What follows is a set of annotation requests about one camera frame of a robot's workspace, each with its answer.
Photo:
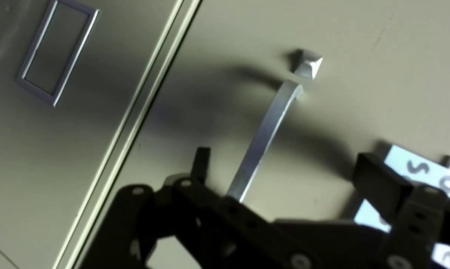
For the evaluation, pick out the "white handwritten paper label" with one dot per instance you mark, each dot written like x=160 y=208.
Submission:
x=398 y=161

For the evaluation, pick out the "empty silver label holder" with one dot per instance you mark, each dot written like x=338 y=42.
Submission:
x=32 y=82

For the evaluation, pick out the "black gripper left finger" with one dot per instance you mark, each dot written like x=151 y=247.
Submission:
x=150 y=224

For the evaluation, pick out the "beige drawer with empty label holder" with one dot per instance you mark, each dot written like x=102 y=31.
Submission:
x=35 y=173

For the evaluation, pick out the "grey metal filing cabinet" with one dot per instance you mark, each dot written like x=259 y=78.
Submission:
x=383 y=75

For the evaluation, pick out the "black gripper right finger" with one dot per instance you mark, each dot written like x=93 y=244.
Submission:
x=419 y=224

